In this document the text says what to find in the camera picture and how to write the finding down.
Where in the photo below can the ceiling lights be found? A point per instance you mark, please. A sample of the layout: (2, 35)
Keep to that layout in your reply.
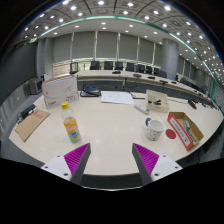
(101, 2)

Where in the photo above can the brown paper envelope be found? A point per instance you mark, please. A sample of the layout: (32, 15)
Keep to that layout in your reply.
(31, 124)

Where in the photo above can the white patterned mug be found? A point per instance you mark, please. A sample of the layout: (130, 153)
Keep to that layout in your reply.
(155, 130)

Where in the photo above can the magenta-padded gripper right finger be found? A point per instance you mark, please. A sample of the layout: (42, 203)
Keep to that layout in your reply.
(146, 160)

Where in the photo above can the row of black office chairs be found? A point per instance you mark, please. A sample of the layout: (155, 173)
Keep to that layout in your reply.
(118, 65)

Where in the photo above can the white paper sheets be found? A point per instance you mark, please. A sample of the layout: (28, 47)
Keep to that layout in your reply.
(116, 97)

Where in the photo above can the open cardboard box red flap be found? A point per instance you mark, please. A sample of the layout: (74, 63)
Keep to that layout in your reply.
(178, 128)

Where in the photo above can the flat round red coaster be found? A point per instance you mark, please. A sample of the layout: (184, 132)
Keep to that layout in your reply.
(170, 134)

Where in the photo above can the black stapler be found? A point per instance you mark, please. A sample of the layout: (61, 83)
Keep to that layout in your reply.
(27, 111)

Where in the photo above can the yellow-capped orange-label drink bottle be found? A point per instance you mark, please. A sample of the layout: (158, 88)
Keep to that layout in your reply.
(71, 128)

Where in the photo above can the large white cardboard box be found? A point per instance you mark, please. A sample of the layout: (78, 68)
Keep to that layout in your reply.
(60, 91)

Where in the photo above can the small cream open box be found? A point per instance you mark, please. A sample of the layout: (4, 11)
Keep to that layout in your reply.
(156, 101)

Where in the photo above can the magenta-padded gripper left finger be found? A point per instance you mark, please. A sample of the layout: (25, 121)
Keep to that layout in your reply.
(77, 159)

